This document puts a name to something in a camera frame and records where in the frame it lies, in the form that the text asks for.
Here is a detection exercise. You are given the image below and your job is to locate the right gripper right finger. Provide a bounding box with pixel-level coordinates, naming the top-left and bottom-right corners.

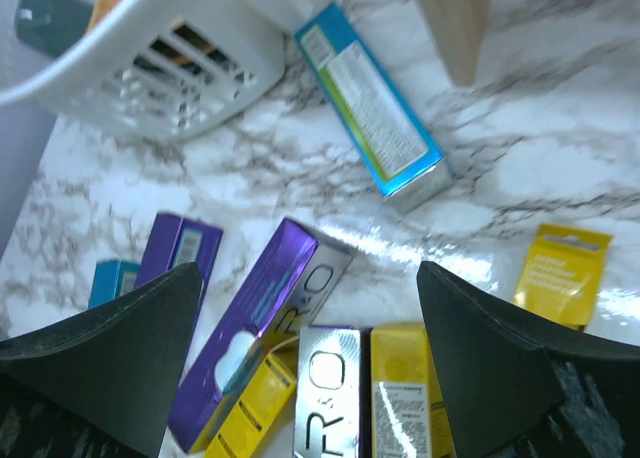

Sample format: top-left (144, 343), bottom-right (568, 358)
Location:
top-left (417, 261), bottom-right (639, 457)

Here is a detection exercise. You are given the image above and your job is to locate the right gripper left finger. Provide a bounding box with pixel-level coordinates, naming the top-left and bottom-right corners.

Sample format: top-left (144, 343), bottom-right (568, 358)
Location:
top-left (1, 263), bottom-right (202, 457)

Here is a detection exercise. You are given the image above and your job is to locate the wooden two-tier shelf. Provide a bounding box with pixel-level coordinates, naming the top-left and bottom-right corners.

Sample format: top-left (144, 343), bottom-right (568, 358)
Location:
top-left (418, 0), bottom-right (492, 87)

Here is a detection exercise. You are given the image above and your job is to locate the metallic blue toothpaste box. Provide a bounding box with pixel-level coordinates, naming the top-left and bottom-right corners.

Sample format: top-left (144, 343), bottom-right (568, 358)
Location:
top-left (88, 260), bottom-right (140, 309)

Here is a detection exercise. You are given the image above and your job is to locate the yellow toothpaste box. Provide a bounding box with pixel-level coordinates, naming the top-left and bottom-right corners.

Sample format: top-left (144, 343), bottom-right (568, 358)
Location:
top-left (370, 323), bottom-right (454, 457)
top-left (205, 337), bottom-right (299, 457)
top-left (513, 223), bottom-right (613, 331)

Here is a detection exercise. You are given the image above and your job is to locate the silver toothpaste box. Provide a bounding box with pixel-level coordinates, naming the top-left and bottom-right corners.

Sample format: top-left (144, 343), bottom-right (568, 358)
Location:
top-left (281, 241), bottom-right (368, 457)

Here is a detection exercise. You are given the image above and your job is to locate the purple toothpaste box with cloud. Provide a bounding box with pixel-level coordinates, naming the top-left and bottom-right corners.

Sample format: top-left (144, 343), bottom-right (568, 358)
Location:
top-left (168, 218), bottom-right (319, 453)

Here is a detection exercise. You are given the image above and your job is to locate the blue green toothpaste box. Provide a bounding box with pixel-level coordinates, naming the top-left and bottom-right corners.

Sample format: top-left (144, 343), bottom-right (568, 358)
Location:
top-left (295, 3), bottom-right (453, 213)

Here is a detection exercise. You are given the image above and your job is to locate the white plastic basket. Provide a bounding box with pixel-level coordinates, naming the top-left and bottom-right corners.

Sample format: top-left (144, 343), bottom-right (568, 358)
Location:
top-left (1, 0), bottom-right (332, 141)

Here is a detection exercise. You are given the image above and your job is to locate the dark teal cup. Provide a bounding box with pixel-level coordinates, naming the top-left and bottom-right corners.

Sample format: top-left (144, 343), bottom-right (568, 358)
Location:
top-left (13, 0), bottom-right (93, 59)

